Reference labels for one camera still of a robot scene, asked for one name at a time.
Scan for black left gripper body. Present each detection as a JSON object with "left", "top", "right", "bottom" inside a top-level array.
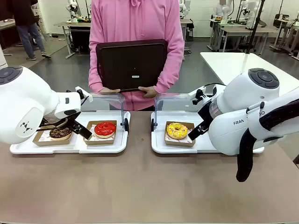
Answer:
[{"left": 39, "top": 112, "right": 81, "bottom": 131}]

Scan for light wooden background table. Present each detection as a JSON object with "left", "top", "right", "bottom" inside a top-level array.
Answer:
[{"left": 0, "top": 20, "right": 16, "bottom": 30}]

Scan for long grey background table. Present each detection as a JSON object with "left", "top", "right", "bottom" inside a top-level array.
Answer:
[{"left": 219, "top": 26, "right": 278, "bottom": 53}]

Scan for seated person in white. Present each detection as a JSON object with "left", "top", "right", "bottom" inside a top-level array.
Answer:
[{"left": 214, "top": 0, "right": 228, "bottom": 21}]

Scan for white cabinet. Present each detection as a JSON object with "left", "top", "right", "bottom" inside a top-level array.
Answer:
[{"left": 0, "top": 44, "right": 7, "bottom": 68}]

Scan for person's right hand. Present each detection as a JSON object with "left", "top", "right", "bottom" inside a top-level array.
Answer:
[{"left": 100, "top": 87, "right": 121, "bottom": 94}]

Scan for person's left forearm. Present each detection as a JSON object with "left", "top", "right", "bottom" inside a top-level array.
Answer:
[{"left": 156, "top": 42, "right": 185, "bottom": 94}]

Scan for white display tray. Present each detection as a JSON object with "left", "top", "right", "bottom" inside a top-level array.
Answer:
[
  {"left": 9, "top": 111, "right": 131, "bottom": 154},
  {"left": 151, "top": 111, "right": 265, "bottom": 154}
]

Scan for white side table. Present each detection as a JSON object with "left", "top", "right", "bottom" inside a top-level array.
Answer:
[{"left": 200, "top": 51, "right": 299, "bottom": 86}]

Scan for chocolate sprinkled donut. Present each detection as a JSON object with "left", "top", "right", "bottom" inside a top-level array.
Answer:
[{"left": 49, "top": 127, "right": 73, "bottom": 141}]

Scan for black cable sleeve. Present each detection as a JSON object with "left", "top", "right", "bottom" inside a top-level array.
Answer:
[{"left": 235, "top": 98, "right": 299, "bottom": 183}]

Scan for person in pink hoodie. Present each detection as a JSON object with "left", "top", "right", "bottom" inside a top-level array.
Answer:
[{"left": 88, "top": 0, "right": 185, "bottom": 112}]

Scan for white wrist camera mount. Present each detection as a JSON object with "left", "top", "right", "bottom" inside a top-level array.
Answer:
[
  {"left": 74, "top": 86, "right": 93, "bottom": 105},
  {"left": 188, "top": 85, "right": 208, "bottom": 105}
]

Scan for black computer case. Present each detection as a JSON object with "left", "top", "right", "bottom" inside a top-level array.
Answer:
[{"left": 70, "top": 27, "right": 91, "bottom": 53}]

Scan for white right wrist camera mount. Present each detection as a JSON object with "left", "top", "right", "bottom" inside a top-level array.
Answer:
[{"left": 188, "top": 85, "right": 208, "bottom": 105}]

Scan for person's right forearm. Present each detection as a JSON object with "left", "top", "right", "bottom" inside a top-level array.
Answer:
[{"left": 88, "top": 42, "right": 105, "bottom": 93}]

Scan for grey background desk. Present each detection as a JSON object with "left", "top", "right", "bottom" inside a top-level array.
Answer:
[{"left": 53, "top": 21, "right": 92, "bottom": 59}]

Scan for dark brown serving tray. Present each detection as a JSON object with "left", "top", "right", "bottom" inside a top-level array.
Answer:
[{"left": 95, "top": 39, "right": 168, "bottom": 93}]

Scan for chocolate donut in box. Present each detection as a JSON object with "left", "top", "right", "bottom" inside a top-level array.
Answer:
[{"left": 32, "top": 127, "right": 73, "bottom": 147}]

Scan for yellow sprinkled donut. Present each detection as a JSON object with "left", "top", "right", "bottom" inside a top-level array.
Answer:
[
  {"left": 165, "top": 122, "right": 188, "bottom": 140},
  {"left": 164, "top": 121, "right": 196, "bottom": 147}
]

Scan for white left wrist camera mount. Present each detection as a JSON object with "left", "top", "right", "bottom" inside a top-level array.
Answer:
[{"left": 74, "top": 86, "right": 93, "bottom": 105}]

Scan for person in dark jacket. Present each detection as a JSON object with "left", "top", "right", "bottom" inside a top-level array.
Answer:
[{"left": 8, "top": 0, "right": 52, "bottom": 61}]

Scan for black camera pole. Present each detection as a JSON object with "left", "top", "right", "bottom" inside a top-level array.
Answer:
[{"left": 245, "top": 0, "right": 266, "bottom": 54}]

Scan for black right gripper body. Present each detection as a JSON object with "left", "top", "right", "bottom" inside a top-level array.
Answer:
[{"left": 197, "top": 100, "right": 215, "bottom": 126}]

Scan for clear display lid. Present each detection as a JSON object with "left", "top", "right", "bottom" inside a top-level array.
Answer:
[
  {"left": 154, "top": 92, "right": 211, "bottom": 131},
  {"left": 80, "top": 92, "right": 128, "bottom": 133}
]

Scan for red glazed donut in box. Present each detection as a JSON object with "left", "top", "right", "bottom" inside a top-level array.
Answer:
[{"left": 83, "top": 120, "right": 117, "bottom": 146}]

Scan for person's left hand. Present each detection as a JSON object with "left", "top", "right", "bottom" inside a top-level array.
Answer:
[{"left": 138, "top": 85, "right": 158, "bottom": 98}]

